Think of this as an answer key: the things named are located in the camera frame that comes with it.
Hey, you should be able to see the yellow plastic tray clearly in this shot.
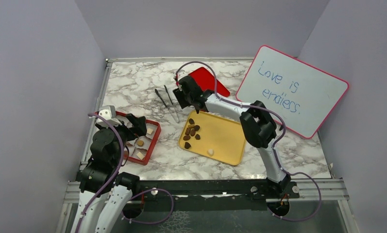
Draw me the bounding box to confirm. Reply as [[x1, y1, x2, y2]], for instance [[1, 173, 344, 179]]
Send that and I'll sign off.
[[178, 110, 246, 166]]

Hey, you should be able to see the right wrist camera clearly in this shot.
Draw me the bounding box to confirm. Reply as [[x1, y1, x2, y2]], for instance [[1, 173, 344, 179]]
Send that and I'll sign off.
[[175, 71, 189, 82]]

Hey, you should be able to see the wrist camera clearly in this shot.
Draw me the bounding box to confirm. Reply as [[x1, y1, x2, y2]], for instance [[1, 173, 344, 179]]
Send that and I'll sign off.
[[175, 71, 189, 82], [88, 105, 122, 128]]

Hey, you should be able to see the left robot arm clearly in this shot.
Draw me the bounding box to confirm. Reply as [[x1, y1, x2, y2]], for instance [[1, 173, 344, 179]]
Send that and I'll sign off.
[[71, 112, 147, 233]]

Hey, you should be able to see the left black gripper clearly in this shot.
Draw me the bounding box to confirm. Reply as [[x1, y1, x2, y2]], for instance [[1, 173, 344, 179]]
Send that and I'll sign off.
[[97, 113, 147, 166]]

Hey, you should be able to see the white chocolate bar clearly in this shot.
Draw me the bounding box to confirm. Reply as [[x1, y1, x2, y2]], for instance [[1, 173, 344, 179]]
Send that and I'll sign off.
[[135, 151, 146, 161]]

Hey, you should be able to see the red box lid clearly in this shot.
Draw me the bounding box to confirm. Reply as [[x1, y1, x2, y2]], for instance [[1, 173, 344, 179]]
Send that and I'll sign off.
[[189, 67, 215, 91]]

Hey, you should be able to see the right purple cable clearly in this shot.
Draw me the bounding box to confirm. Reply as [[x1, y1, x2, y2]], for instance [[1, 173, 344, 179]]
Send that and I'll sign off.
[[174, 61, 322, 222]]

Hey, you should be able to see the black mounting rail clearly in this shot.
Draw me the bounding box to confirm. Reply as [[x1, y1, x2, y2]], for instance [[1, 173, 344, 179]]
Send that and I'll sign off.
[[123, 179, 300, 216]]

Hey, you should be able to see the pink framed whiteboard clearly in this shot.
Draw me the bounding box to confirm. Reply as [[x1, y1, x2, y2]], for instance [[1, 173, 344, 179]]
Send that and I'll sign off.
[[236, 45, 350, 138]]

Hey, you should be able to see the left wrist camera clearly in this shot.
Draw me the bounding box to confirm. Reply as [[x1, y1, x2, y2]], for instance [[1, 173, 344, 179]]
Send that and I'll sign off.
[[88, 105, 122, 128]]

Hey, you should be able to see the round caramel chocolate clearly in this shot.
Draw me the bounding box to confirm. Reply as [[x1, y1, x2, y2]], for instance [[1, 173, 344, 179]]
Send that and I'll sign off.
[[136, 140, 145, 147]]

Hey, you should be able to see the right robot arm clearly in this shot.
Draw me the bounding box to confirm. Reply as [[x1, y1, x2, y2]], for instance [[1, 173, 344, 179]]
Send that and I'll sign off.
[[173, 76, 291, 198]]

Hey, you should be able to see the red compartment box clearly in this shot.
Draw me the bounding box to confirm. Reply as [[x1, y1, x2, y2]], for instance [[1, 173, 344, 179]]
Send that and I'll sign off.
[[116, 111, 161, 166]]

